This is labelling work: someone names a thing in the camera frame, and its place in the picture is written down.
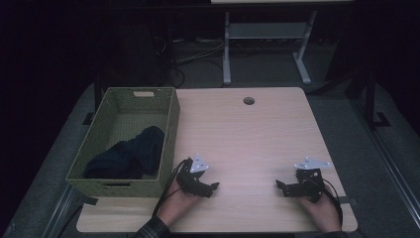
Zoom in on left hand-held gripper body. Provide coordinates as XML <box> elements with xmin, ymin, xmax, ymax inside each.
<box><xmin>175</xmin><ymin>153</ymin><xmax>213</xmax><ymax>199</ymax></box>

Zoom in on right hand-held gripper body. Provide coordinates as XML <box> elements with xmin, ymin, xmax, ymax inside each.
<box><xmin>284</xmin><ymin>157</ymin><xmax>333</xmax><ymax>204</ymax></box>

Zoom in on dark blue knit garment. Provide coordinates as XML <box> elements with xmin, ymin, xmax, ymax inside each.
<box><xmin>82</xmin><ymin>125</ymin><xmax>165</xmax><ymax>180</ymax></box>

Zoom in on green woven basket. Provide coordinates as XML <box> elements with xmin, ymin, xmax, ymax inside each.
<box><xmin>64</xmin><ymin>86</ymin><xmax>181</xmax><ymax>198</ymax></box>

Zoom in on person's left hand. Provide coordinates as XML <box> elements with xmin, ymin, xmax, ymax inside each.
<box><xmin>157</xmin><ymin>181</ymin><xmax>203</xmax><ymax>228</ymax></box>

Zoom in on person's right hand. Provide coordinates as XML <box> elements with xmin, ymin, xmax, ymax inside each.
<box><xmin>297</xmin><ymin>185</ymin><xmax>343</xmax><ymax>233</ymax></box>

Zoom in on black tape strip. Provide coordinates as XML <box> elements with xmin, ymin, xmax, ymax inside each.
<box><xmin>337</xmin><ymin>195</ymin><xmax>360</xmax><ymax>208</ymax></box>
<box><xmin>80</xmin><ymin>195</ymin><xmax>99</xmax><ymax>206</ymax></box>

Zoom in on black metal stand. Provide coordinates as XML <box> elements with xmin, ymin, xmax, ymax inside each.
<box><xmin>361</xmin><ymin>67</ymin><xmax>392</xmax><ymax>131</ymax></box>

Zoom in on black table leg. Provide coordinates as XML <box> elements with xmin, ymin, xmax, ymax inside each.
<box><xmin>81</xmin><ymin>74</ymin><xmax>104</xmax><ymax>127</ymax></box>

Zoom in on grey metal stand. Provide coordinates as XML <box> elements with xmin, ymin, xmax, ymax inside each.
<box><xmin>222</xmin><ymin>9</ymin><xmax>318</xmax><ymax>86</ymax></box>

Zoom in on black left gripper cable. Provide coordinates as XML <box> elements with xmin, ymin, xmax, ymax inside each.
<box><xmin>152</xmin><ymin>158</ymin><xmax>193</xmax><ymax>218</ymax></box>

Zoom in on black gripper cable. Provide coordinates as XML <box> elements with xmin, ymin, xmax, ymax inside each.
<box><xmin>320</xmin><ymin>178</ymin><xmax>345</xmax><ymax>229</ymax></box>
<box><xmin>152</xmin><ymin>158</ymin><xmax>193</xmax><ymax>218</ymax></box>

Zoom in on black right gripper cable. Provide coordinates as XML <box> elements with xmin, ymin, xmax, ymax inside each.
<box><xmin>320</xmin><ymin>178</ymin><xmax>345</xmax><ymax>229</ymax></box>

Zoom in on metal floor rail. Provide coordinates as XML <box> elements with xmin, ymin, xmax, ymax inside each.
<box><xmin>349</xmin><ymin>97</ymin><xmax>420</xmax><ymax>230</ymax></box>
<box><xmin>41</xmin><ymin>183</ymin><xmax>83</xmax><ymax>238</ymax></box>

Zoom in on cables on floor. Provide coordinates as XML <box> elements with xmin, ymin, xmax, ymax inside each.
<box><xmin>153</xmin><ymin>35</ymin><xmax>226</xmax><ymax>89</ymax></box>

